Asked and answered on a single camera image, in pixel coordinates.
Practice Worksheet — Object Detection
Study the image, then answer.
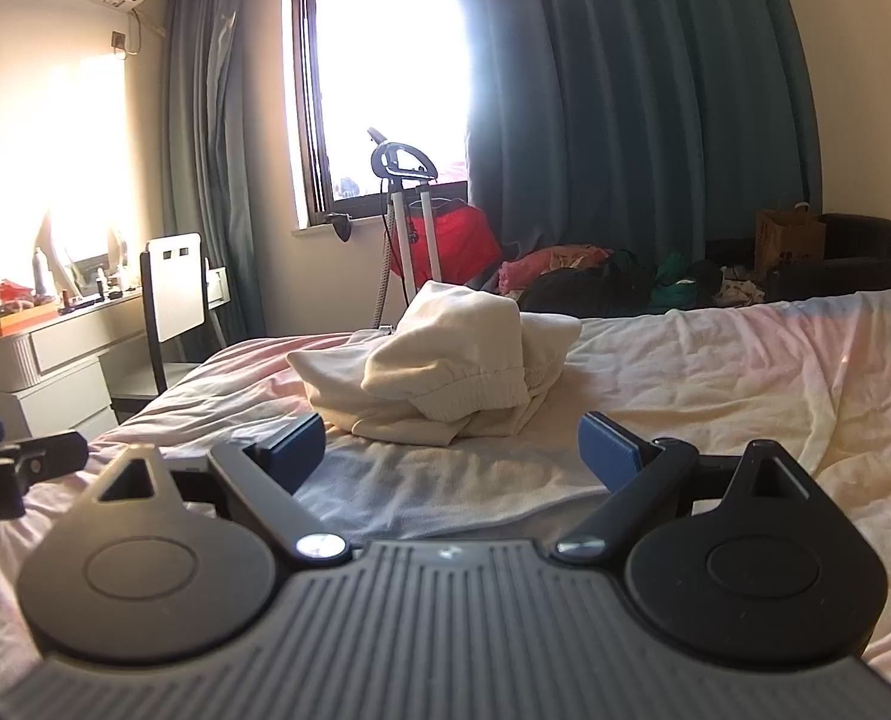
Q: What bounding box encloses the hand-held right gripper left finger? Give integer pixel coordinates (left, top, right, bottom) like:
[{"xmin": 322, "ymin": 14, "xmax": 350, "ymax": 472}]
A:
[{"xmin": 89, "ymin": 412, "xmax": 352, "ymax": 563}]

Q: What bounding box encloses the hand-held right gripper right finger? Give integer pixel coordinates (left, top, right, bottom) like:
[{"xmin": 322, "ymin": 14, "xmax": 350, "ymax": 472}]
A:
[{"xmin": 554, "ymin": 411, "xmax": 817, "ymax": 563}]

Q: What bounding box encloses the cream hoodie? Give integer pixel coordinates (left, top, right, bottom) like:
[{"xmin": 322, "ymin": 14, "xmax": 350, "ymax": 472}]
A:
[{"xmin": 286, "ymin": 280, "xmax": 583, "ymax": 447}]

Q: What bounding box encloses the pink clothes pile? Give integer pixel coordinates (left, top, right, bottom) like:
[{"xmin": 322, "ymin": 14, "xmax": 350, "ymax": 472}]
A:
[{"xmin": 499, "ymin": 244, "xmax": 613, "ymax": 295}]

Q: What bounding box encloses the white dressing desk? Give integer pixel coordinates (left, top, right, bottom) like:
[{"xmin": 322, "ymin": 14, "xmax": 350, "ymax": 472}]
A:
[{"xmin": 0, "ymin": 289, "xmax": 150, "ymax": 442}]

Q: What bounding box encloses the cosmetics clutter on desk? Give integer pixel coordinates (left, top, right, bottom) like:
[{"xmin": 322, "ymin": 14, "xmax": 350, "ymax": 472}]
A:
[{"xmin": 0, "ymin": 229, "xmax": 142, "ymax": 338}]

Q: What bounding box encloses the bed with pink sheet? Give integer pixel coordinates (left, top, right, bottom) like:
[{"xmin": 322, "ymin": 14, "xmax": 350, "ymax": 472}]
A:
[{"xmin": 0, "ymin": 285, "xmax": 891, "ymax": 698}]

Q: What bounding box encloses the black cloth pile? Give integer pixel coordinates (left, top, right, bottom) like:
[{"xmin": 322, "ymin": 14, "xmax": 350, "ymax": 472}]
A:
[{"xmin": 518, "ymin": 262, "xmax": 658, "ymax": 317}]

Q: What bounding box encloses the green cloth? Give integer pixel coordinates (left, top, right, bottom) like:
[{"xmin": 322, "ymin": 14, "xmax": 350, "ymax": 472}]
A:
[{"xmin": 651, "ymin": 251, "xmax": 700, "ymax": 310}]

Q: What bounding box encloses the white backed chair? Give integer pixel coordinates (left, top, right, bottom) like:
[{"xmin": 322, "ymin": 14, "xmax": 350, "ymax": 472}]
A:
[{"xmin": 109, "ymin": 234, "xmax": 229, "ymax": 421}]

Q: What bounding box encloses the red bag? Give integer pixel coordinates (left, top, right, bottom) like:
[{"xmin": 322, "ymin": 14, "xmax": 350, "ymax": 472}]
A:
[{"xmin": 400, "ymin": 199, "xmax": 505, "ymax": 293}]

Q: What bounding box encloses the brown paper bag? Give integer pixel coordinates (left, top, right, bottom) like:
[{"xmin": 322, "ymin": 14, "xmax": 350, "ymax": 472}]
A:
[{"xmin": 754, "ymin": 202, "xmax": 827, "ymax": 278}]

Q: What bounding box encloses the black sofa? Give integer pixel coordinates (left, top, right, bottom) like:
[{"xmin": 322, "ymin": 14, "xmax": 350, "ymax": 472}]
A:
[{"xmin": 704, "ymin": 214, "xmax": 891, "ymax": 308}]

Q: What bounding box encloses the teal curtain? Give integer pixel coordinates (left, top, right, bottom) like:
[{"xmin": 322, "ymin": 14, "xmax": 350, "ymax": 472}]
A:
[{"xmin": 445, "ymin": 0, "xmax": 825, "ymax": 301}]

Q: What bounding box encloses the dark framed window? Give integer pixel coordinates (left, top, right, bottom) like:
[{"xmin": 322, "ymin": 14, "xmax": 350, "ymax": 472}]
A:
[{"xmin": 291, "ymin": 0, "xmax": 470, "ymax": 230}]

